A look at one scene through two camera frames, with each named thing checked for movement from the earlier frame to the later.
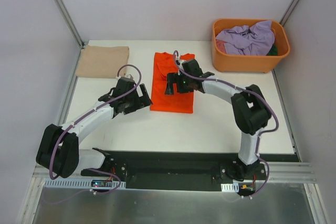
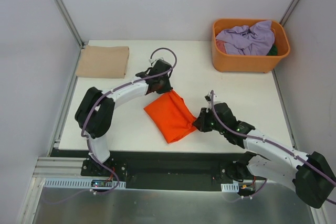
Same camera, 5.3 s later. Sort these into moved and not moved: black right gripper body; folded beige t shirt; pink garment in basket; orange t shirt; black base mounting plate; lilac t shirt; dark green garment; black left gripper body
Moved: black left gripper body; black right gripper body; orange t shirt
Not moved: folded beige t shirt; pink garment in basket; dark green garment; lilac t shirt; black base mounting plate
